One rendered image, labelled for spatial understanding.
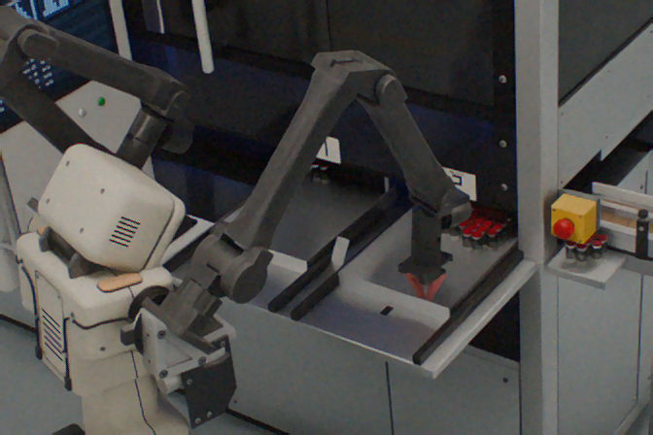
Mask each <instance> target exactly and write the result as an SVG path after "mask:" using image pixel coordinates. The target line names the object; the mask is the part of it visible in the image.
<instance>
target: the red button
mask: <svg viewBox="0 0 653 435"><path fill-rule="evenodd" d="M553 232H554V235H555V236H556V237H557V238H559V239H562V240H566V239H568V238H569V237H571V236H572V235H573V234H574V226H573V224H572V223H571V222H569V221H567V219H565V218H559V219H558V221H557V222H556V223H555V224H554V225H553Z"/></svg>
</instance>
